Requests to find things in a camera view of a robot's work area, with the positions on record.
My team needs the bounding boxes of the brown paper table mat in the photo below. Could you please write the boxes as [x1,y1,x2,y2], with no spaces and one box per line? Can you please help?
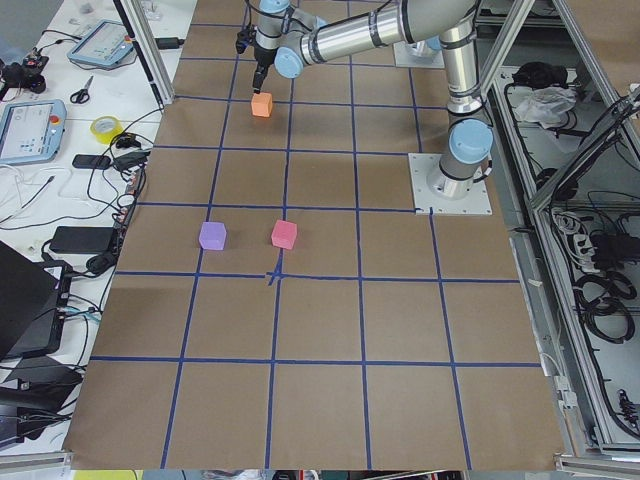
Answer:
[65,1,564,471]

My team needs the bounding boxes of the black power adapter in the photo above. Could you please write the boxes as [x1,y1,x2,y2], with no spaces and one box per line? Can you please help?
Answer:
[50,226,114,254]

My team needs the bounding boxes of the orange foam cube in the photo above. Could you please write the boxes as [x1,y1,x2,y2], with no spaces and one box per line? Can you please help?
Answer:
[251,92,273,118]

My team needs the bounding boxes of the upper blue teach pendant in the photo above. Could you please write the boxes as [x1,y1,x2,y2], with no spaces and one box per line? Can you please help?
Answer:
[67,20,134,70]

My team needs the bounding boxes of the black handled scissors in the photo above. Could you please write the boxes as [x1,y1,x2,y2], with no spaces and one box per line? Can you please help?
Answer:
[69,76,94,105]

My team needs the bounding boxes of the black power strip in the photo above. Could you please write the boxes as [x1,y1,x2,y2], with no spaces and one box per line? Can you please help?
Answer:
[113,165,146,254]

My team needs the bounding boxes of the lower blue teach pendant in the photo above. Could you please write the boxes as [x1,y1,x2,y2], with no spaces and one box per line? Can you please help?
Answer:
[1,99,67,165]

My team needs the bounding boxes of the blue teach pendant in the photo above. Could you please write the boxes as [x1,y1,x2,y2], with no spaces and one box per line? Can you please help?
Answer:
[1,99,67,165]
[67,20,134,70]

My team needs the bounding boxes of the purple foam cube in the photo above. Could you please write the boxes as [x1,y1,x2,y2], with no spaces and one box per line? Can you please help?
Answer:
[198,221,227,251]

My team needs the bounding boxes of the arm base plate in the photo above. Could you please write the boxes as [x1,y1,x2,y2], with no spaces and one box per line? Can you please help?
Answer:
[408,153,492,216]
[393,41,444,69]

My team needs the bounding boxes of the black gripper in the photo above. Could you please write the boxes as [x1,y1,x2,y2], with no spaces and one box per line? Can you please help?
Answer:
[235,28,278,94]

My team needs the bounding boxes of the yellow tape roll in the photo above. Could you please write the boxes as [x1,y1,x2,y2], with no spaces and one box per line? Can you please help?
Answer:
[90,115,124,145]

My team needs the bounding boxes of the pink foam cube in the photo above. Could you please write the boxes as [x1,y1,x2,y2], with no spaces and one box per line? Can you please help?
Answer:
[271,219,298,250]

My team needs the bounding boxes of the black laptop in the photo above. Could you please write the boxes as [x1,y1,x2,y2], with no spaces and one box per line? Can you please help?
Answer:
[1,243,71,360]

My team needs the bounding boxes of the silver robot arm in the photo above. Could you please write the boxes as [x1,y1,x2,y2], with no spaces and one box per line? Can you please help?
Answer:
[235,0,493,200]

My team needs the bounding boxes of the crumpled white cloth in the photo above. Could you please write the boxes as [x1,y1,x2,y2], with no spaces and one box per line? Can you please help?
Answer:
[514,86,577,128]

